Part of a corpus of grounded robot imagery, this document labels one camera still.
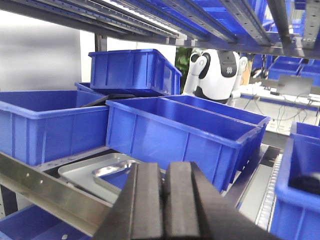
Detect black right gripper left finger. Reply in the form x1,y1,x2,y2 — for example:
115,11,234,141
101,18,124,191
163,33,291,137
92,163,164,240

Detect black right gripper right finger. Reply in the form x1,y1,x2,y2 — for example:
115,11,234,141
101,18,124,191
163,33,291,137
164,162,277,240

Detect silver metal tray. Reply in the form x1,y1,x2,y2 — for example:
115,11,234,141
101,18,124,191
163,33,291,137
92,159,141,194

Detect grey flat tray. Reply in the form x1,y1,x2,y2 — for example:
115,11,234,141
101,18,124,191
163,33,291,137
58,153,137,204

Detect blue plastic crate right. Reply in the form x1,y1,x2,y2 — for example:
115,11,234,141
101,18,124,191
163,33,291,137
106,97,262,191

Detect blue bin far right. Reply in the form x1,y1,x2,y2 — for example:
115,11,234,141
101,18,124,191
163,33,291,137
270,122,320,240

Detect lower left blue bin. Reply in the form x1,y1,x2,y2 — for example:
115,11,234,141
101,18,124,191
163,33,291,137
0,205,91,240

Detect long blue bin behind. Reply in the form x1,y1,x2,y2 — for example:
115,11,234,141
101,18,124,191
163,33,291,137
159,94,272,176

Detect blue plastic bin left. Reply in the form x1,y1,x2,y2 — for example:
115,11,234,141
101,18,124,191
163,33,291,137
0,90,109,166

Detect white humanoid robot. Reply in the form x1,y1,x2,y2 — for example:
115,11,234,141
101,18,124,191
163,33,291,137
182,49,248,106

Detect tilted blue bin on top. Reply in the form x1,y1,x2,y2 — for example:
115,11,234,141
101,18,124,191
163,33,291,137
88,48,182,96

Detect steel shelf front rail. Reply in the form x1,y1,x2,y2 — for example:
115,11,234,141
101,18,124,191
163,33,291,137
0,153,113,237

